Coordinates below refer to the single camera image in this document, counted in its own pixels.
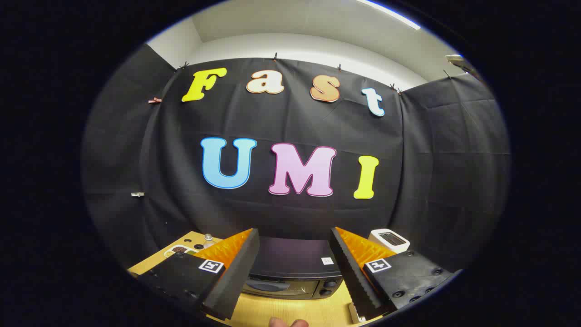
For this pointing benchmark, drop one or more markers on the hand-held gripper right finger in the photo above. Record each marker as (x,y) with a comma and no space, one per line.
(352,277)

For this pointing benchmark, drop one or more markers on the white divided spice dish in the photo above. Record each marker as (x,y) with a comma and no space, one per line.
(179,249)

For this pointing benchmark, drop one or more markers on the grey metal object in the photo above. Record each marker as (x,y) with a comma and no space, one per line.
(459,62)

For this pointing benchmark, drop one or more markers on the white bread toaster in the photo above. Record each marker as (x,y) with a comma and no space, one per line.
(390,240)

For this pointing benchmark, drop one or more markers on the red clip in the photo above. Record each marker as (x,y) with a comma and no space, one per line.
(155,100)

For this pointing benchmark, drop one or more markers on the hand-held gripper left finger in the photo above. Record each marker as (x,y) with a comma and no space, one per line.
(236,277)

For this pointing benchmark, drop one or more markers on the black toaster oven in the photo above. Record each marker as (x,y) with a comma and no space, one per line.
(290,259)

